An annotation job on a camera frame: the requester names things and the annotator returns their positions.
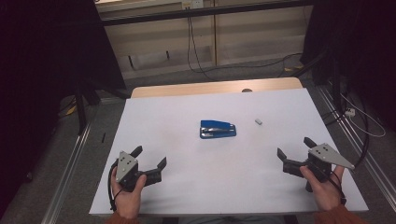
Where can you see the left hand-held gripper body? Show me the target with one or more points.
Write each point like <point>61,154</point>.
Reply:
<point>126,166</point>

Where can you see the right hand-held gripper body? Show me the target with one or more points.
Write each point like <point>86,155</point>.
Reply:
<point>323,157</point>

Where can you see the small grey staple strip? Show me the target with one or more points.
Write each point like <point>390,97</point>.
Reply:
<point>258,121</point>

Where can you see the blue stapler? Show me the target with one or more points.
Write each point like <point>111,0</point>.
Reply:
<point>218,129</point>

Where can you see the person's left hand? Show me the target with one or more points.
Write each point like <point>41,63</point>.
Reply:
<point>127,202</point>

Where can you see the person's right hand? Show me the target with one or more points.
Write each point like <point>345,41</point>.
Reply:
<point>325,193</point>

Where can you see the small black floor item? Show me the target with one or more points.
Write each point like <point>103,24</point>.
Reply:
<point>103,137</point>

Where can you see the white power adapter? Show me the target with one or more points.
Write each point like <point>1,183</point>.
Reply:
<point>350,112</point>

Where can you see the white table cover sheet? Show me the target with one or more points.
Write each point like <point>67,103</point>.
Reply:
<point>218,180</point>

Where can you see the black metal stand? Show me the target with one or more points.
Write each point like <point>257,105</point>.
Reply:
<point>336,90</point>
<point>81,115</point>

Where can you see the round table grommet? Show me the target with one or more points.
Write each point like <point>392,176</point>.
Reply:
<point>247,90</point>

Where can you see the yellow floor tape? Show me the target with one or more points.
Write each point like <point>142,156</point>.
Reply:
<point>72,109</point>
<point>294,67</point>

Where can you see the wooden table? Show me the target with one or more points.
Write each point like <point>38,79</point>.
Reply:
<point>186,89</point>

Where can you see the black curtain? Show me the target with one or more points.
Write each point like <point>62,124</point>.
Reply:
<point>37,62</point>
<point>364,46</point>

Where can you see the beige cabinet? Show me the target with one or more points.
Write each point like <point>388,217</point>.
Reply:
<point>249,43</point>

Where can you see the black horizontal bar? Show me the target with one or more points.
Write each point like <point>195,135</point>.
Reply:
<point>202,12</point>

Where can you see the aluminium floor rail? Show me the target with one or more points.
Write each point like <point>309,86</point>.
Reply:
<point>67,177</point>
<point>373,165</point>

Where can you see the white wall socket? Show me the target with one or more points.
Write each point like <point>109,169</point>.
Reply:
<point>192,4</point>

